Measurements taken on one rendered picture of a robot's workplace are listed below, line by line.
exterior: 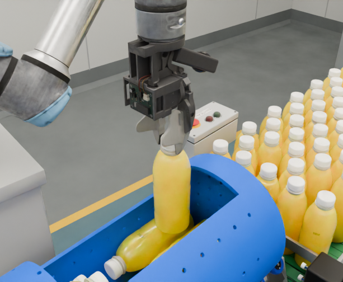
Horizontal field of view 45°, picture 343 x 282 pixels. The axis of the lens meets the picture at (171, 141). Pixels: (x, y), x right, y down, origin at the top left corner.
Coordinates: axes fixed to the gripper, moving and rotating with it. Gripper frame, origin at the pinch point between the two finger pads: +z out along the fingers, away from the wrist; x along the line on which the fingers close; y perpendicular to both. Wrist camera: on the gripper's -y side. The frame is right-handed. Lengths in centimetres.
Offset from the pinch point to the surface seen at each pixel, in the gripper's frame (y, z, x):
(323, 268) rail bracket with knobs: -20.2, 30.4, 25.3
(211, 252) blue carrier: 6.8, 11.1, 15.7
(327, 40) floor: -419, 130, -157
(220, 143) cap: -28.9, 19.4, -10.6
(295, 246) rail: -24.5, 33.5, 16.8
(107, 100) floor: -146, 130, -223
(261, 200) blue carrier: -8.6, 10.3, 14.8
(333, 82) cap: -85, 20, -7
